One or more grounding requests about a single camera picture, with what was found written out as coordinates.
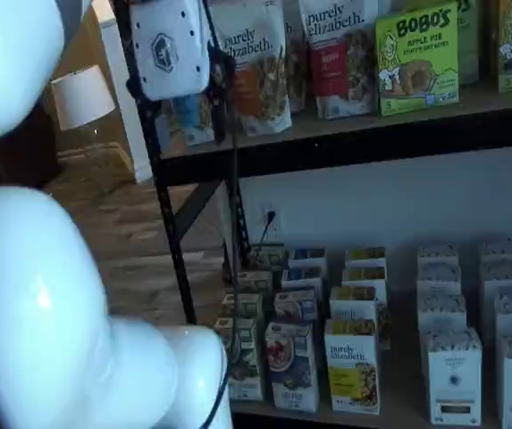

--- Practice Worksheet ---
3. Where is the black power cord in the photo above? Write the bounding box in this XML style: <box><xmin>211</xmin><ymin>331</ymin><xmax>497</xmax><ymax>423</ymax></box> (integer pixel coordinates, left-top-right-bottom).
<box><xmin>253</xmin><ymin>210</ymin><xmax>278</xmax><ymax>263</ymax></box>

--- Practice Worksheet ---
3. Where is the white shade lamp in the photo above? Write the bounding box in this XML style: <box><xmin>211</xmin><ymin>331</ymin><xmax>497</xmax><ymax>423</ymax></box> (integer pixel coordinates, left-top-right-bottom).
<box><xmin>51</xmin><ymin>64</ymin><xmax>118</xmax><ymax>193</ymax></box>

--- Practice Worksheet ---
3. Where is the white box dark label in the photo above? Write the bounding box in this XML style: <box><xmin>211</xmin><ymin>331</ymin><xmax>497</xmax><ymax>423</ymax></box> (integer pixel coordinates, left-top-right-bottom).
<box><xmin>424</xmin><ymin>328</ymin><xmax>483</xmax><ymax>425</ymax></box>
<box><xmin>416</xmin><ymin>243</ymin><xmax>461</xmax><ymax>267</ymax></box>
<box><xmin>416</xmin><ymin>264</ymin><xmax>463</xmax><ymax>297</ymax></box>
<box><xmin>416</xmin><ymin>294</ymin><xmax>468</xmax><ymax>334</ymax></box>

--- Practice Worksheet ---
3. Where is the dark brown armchair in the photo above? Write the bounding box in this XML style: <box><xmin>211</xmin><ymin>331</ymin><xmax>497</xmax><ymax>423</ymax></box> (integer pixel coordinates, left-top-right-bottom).
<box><xmin>0</xmin><ymin>106</ymin><xmax>63</xmax><ymax>189</ymax></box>

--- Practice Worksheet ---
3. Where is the blue flax plus oatmeal box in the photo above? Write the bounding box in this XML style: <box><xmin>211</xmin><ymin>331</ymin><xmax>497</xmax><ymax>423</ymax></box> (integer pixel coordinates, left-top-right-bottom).
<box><xmin>281</xmin><ymin>266</ymin><xmax>324</xmax><ymax>292</ymax></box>
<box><xmin>264</xmin><ymin>320</ymin><xmax>320</xmax><ymax>413</ymax></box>
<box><xmin>274</xmin><ymin>289</ymin><xmax>318</xmax><ymax>324</ymax></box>
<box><xmin>288</xmin><ymin>248</ymin><xmax>328</xmax><ymax>270</ymax></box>

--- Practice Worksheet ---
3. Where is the white wall power outlet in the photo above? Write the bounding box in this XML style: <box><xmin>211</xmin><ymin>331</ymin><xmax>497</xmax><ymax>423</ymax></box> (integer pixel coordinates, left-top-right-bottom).
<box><xmin>259</xmin><ymin>203</ymin><xmax>283</xmax><ymax>233</ymax></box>

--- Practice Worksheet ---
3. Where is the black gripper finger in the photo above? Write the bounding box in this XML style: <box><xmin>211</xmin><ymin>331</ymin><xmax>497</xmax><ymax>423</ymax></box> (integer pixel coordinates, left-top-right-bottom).
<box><xmin>208</xmin><ymin>42</ymin><xmax>239</xmax><ymax>144</ymax></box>

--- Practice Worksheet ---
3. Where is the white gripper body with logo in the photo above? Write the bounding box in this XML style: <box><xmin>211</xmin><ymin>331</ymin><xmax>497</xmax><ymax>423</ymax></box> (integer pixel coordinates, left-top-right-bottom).
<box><xmin>130</xmin><ymin>0</ymin><xmax>211</xmax><ymax>100</ymax></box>

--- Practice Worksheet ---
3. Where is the white granola bag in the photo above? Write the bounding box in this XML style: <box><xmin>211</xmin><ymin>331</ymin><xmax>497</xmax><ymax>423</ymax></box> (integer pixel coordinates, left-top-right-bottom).
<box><xmin>281</xmin><ymin>0</ymin><xmax>309</xmax><ymax>115</ymax></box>

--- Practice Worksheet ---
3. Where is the green Bobo's apple pie box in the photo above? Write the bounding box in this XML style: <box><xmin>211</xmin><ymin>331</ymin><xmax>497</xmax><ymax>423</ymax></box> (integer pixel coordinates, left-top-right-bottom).
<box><xmin>374</xmin><ymin>1</ymin><xmax>461</xmax><ymax>117</ymax></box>

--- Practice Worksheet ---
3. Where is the blue purely elizabeth granola bag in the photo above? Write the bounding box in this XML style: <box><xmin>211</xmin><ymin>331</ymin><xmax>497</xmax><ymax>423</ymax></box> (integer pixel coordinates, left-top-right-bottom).
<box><xmin>165</xmin><ymin>91</ymin><xmax>215</xmax><ymax>147</ymax></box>

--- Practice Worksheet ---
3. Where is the orange purely elizabeth granola bag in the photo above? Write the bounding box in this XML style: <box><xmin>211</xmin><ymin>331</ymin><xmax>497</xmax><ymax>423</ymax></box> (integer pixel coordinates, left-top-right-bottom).
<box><xmin>208</xmin><ymin>0</ymin><xmax>293</xmax><ymax>138</ymax></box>

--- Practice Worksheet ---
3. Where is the red purely elizabeth granola bag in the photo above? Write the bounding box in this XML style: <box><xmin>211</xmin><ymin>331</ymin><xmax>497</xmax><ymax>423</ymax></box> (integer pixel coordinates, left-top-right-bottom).
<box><xmin>298</xmin><ymin>0</ymin><xmax>381</xmax><ymax>121</ymax></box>

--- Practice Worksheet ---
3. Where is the yellow purely elizabeth oatmeal box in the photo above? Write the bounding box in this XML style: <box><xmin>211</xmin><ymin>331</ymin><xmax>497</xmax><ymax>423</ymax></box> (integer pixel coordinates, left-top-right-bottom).
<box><xmin>341</xmin><ymin>266</ymin><xmax>390</xmax><ymax>290</ymax></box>
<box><xmin>344</xmin><ymin>247</ymin><xmax>388</xmax><ymax>269</ymax></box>
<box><xmin>324</xmin><ymin>318</ymin><xmax>381</xmax><ymax>416</ymax></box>
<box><xmin>329</xmin><ymin>285</ymin><xmax>391</xmax><ymax>350</ymax></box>

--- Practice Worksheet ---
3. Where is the green apple cinnamon oatmeal box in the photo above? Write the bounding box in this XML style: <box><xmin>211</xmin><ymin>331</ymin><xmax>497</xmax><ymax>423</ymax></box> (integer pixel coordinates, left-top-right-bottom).
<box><xmin>220</xmin><ymin>292</ymin><xmax>264</xmax><ymax>321</ymax></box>
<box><xmin>236</xmin><ymin>270</ymin><xmax>274</xmax><ymax>296</ymax></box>
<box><xmin>248</xmin><ymin>243</ymin><xmax>287</xmax><ymax>272</ymax></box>
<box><xmin>214</xmin><ymin>317</ymin><xmax>264</xmax><ymax>402</ymax></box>

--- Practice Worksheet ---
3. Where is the black metal shelving rack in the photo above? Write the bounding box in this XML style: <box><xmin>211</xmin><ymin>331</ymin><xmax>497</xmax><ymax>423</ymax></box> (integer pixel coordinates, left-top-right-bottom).
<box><xmin>112</xmin><ymin>0</ymin><xmax>512</xmax><ymax>429</ymax></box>

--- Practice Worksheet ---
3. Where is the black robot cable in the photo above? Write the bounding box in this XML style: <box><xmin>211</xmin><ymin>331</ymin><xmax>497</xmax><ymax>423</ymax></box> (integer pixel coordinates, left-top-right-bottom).
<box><xmin>199</xmin><ymin>0</ymin><xmax>246</xmax><ymax>429</ymax></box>

